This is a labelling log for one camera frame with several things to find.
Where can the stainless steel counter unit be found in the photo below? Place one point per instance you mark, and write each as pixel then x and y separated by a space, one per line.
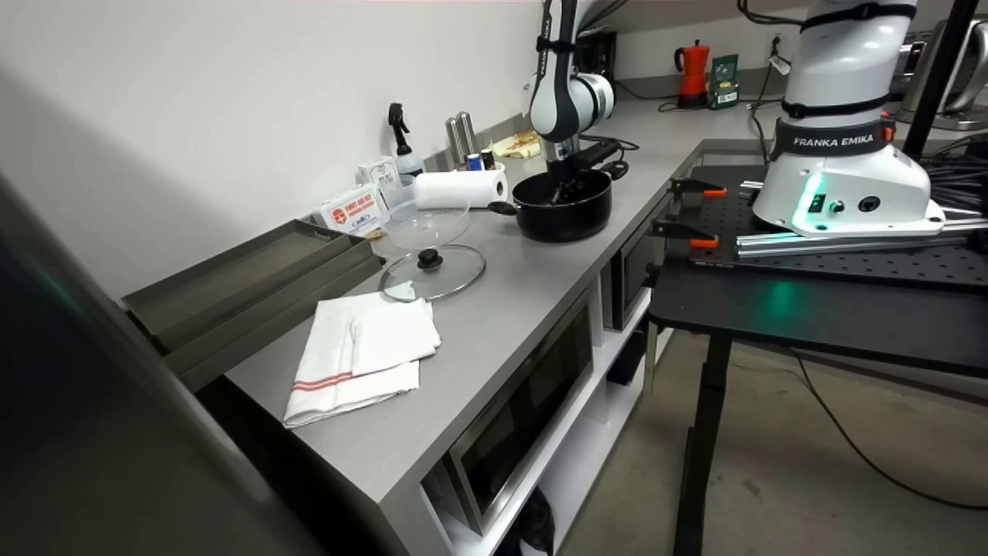
pixel 515 311

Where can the red moka pot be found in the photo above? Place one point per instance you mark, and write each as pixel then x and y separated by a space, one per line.
pixel 692 71

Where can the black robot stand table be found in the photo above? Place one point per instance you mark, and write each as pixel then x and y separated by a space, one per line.
pixel 805 311

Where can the black coffee machine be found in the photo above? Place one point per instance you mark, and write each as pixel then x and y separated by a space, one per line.
pixel 607 55

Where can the black cooking pot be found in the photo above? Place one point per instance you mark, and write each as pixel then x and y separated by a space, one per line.
pixel 567 218

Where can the black clamp with orange tip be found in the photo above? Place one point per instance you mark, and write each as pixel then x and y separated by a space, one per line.
pixel 686 235
pixel 698 190

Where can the black microwave oven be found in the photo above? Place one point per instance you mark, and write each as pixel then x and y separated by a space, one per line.
pixel 526 413

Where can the spray bottle with black nozzle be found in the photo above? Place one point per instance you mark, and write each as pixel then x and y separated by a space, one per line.
pixel 405 156

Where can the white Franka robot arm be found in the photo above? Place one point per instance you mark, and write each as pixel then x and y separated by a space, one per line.
pixel 571 104

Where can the dark blurred foreground panel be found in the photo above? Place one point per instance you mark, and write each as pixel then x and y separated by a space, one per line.
pixel 81 433

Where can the black slanted pole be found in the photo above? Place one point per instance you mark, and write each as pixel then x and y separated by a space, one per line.
pixel 942 71

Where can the white card with red print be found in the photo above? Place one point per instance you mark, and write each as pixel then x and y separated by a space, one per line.
pixel 357 212

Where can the aluminium mounting rail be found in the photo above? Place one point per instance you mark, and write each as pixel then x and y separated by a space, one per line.
pixel 854 238

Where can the white paper towel roll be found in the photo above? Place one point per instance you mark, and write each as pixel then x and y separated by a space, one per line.
pixel 451 190

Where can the black bag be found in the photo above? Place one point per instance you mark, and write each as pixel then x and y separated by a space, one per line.
pixel 536 527

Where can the small blue can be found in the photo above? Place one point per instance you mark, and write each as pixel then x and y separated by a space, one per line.
pixel 473 160

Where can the glass pot lid black knob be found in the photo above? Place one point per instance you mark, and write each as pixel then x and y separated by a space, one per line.
pixel 432 269

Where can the clear plastic holder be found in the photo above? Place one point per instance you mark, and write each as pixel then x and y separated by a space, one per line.
pixel 380 181

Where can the black built-in appliance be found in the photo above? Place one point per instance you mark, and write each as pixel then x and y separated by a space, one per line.
pixel 632 274

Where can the white towel with red stripes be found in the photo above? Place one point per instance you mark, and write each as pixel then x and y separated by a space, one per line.
pixel 357 355

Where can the steel shaker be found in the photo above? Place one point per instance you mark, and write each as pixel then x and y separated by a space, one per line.
pixel 451 142
pixel 467 135

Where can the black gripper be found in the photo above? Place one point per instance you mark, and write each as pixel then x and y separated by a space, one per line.
pixel 567 160

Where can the green box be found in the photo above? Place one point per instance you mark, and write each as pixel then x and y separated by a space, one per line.
pixel 723 82

